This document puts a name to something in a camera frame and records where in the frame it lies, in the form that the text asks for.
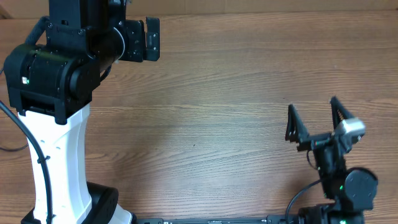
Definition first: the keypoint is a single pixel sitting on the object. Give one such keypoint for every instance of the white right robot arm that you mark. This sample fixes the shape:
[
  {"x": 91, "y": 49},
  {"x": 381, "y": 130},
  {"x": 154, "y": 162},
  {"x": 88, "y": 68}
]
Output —
[{"x": 350, "y": 190}]

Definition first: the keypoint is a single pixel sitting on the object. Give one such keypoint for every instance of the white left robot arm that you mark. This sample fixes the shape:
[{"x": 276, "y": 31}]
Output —
[{"x": 50, "y": 81}]

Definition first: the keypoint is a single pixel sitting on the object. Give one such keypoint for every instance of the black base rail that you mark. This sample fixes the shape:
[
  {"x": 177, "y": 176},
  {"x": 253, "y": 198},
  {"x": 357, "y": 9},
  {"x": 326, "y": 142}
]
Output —
[{"x": 270, "y": 219}]

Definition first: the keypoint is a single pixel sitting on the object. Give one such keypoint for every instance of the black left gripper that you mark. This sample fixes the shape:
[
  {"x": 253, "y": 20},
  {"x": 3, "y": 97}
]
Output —
[{"x": 134, "y": 32}]

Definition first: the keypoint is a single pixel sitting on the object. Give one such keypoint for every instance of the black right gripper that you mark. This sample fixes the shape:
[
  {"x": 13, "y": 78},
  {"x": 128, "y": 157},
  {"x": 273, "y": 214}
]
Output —
[{"x": 298, "y": 130}]

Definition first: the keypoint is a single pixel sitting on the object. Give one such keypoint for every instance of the brown cardboard wall panel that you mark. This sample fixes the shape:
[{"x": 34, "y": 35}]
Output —
[{"x": 180, "y": 7}]

